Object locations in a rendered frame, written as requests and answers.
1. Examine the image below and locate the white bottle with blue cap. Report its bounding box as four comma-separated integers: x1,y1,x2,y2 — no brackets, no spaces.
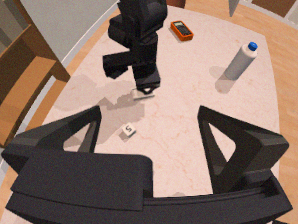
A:
225,42,258,81

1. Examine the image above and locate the white numbered cube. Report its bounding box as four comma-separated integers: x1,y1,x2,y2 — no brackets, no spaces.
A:
122,122,136,138

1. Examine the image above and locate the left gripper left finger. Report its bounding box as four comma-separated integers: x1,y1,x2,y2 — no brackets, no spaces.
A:
10,105,102,153

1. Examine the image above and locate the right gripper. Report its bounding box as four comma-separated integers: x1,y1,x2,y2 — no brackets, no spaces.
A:
134,55,161,95

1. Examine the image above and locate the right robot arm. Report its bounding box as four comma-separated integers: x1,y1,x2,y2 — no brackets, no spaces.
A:
102,0,168,80

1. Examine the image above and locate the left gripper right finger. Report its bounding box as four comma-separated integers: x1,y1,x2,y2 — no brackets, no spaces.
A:
197,105,290,194

